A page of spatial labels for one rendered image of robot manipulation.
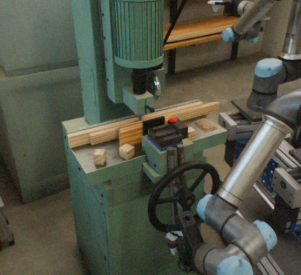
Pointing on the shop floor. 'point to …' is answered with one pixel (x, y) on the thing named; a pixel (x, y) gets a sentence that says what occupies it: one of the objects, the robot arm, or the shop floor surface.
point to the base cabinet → (123, 231)
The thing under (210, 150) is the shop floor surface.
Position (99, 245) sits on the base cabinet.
